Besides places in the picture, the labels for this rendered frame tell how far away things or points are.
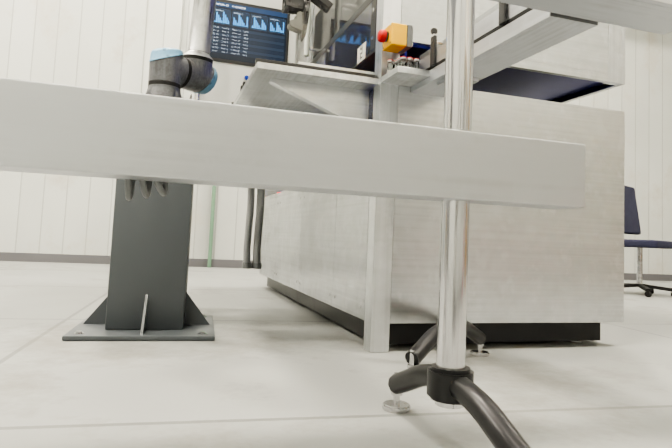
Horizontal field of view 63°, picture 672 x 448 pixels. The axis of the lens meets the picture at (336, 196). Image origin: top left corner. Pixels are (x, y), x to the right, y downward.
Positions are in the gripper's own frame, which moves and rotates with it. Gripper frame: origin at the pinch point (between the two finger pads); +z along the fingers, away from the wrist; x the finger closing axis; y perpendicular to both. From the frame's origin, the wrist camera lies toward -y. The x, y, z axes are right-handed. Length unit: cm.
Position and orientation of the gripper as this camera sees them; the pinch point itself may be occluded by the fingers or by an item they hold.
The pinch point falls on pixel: (303, 37)
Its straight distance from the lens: 190.7
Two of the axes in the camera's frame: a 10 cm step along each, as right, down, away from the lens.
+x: 3.0, -0.6, -9.5
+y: -9.5, -0.7, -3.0
